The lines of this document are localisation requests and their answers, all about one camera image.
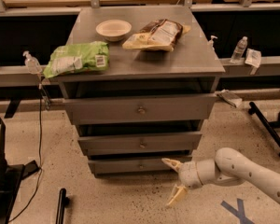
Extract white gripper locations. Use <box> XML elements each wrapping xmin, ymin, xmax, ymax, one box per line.
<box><xmin>161</xmin><ymin>158</ymin><xmax>203</xmax><ymax>207</ymax></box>

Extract grey bottom drawer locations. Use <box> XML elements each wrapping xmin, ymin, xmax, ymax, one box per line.
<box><xmin>88</xmin><ymin>156</ymin><xmax>169</xmax><ymax>175</ymax></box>

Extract grey drawer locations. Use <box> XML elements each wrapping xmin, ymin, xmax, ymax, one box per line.
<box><xmin>88</xmin><ymin>156</ymin><xmax>169</xmax><ymax>175</ymax></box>
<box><xmin>78</xmin><ymin>132</ymin><xmax>202</xmax><ymax>156</ymax></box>
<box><xmin>64</xmin><ymin>94</ymin><xmax>217</xmax><ymax>125</ymax></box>

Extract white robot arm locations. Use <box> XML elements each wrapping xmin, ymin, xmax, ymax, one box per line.
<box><xmin>161</xmin><ymin>147</ymin><xmax>280</xmax><ymax>206</ymax></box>

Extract grey middle drawer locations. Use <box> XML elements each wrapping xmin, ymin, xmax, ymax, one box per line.
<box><xmin>78</xmin><ymin>132</ymin><xmax>202</xmax><ymax>156</ymax></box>

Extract grey drawer cabinet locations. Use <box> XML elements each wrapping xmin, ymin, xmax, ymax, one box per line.
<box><xmin>51</xmin><ymin>5</ymin><xmax>226</xmax><ymax>179</ymax></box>

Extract grey top drawer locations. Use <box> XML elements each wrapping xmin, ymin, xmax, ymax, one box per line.
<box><xmin>64</xmin><ymin>94</ymin><xmax>217</xmax><ymax>125</ymax></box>

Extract folded cloth on ledge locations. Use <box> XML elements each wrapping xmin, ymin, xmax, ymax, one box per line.
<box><xmin>217</xmin><ymin>90</ymin><xmax>243</xmax><ymax>107</ymax></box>

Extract black stand base right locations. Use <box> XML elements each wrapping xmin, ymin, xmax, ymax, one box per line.
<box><xmin>248</xmin><ymin>102</ymin><xmax>280</xmax><ymax>157</ymax></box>

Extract black tube on floor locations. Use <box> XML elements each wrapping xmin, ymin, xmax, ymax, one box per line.
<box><xmin>55</xmin><ymin>188</ymin><xmax>70</xmax><ymax>224</ymax></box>

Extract small white pump bottle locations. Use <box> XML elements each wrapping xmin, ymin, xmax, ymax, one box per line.
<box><xmin>208</xmin><ymin>35</ymin><xmax>217</xmax><ymax>51</ymax></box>

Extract brown yellow snack bag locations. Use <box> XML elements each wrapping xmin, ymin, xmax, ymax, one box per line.
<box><xmin>122</xmin><ymin>19</ymin><xmax>190</xmax><ymax>52</ymax></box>

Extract white wipes packet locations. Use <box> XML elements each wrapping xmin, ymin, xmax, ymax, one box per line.
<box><xmin>245</xmin><ymin>49</ymin><xmax>261</xmax><ymax>67</ymax></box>

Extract green chip bag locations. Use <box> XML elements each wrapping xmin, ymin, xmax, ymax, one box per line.
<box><xmin>44</xmin><ymin>41</ymin><xmax>109</xmax><ymax>78</ymax></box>

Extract clear water bottle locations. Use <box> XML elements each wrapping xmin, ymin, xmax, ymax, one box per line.
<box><xmin>231</xmin><ymin>36</ymin><xmax>247</xmax><ymax>63</ymax></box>

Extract white paper bowl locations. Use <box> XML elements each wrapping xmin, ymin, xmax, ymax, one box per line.
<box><xmin>96</xmin><ymin>20</ymin><xmax>132</xmax><ymax>42</ymax></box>

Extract black monitor stand left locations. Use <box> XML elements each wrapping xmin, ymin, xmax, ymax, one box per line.
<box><xmin>0</xmin><ymin>118</ymin><xmax>40</xmax><ymax>224</ymax></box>

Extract clear sanitizer pump bottle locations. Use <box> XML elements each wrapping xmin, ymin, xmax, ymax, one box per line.
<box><xmin>23</xmin><ymin>50</ymin><xmax>42</xmax><ymax>75</ymax></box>

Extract black cable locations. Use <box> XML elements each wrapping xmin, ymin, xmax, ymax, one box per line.
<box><xmin>7</xmin><ymin>83</ymin><xmax>52</xmax><ymax>224</ymax></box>

